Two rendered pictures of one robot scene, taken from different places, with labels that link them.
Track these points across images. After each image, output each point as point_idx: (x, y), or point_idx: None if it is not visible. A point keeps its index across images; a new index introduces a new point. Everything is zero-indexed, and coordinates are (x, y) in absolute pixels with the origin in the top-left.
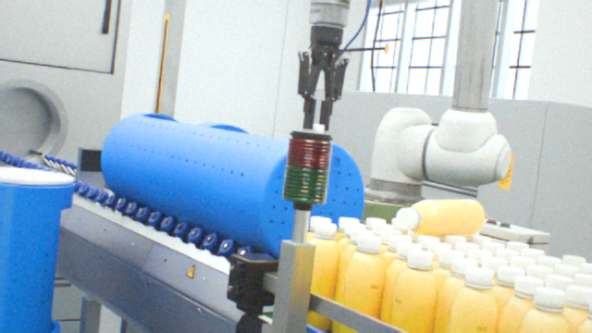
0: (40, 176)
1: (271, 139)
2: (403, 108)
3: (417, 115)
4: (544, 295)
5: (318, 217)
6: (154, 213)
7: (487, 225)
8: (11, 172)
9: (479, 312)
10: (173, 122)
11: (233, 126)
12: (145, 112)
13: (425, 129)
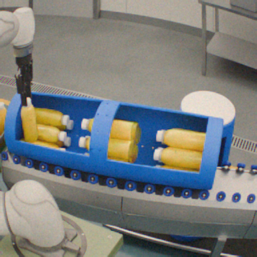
0: (201, 110)
1: (38, 92)
2: (25, 180)
3: (15, 184)
4: None
5: (1, 104)
6: (209, 191)
7: None
8: (213, 105)
9: None
10: (152, 106)
11: (97, 109)
12: (220, 122)
13: (8, 191)
